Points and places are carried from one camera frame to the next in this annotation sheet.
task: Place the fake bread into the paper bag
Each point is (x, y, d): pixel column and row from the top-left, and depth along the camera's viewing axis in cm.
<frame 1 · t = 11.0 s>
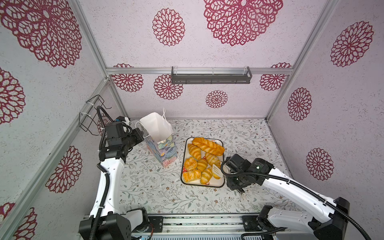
left hand: (142, 135, 77), fingers closed
right hand: (228, 182, 73), fingers open
floral paper gift bag: (157, 128, 101), point 13 cm above the table
white strawberry tray: (213, 182, 88), on the table
fake croissant upper left: (194, 151, 98), point 5 cm above the table
fake croissant middle right: (212, 159, 94), point 5 cm above the table
round knotted fake bread: (190, 163, 93), point 4 cm above the table
small fake croissant centre: (202, 164, 93), point 4 cm above the table
flaky fake pastry bottom left: (191, 175, 88), point 5 cm above the table
fake croissant bottom middle: (206, 175, 89), point 3 cm above the table
fake bun bottom right: (215, 176, 84), point 8 cm above the table

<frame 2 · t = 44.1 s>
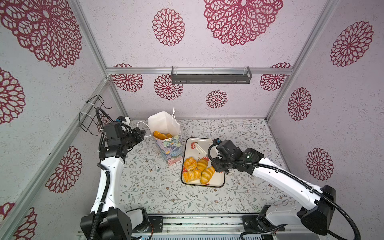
left hand: (145, 134, 77), fingers closed
right hand: (215, 160, 76), fingers open
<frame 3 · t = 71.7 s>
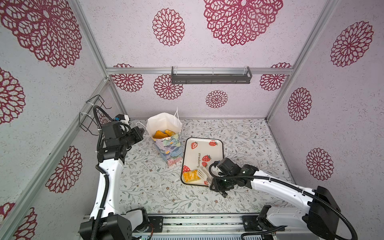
left hand: (144, 132, 75), fingers closed
right hand: (210, 186, 77), fingers open
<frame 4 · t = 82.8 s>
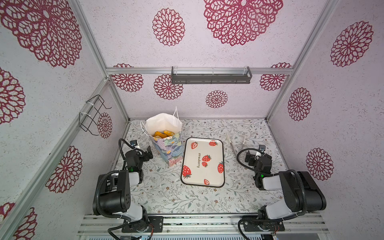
left hand: (142, 150, 94), fingers open
right hand: (258, 150, 91), fingers open
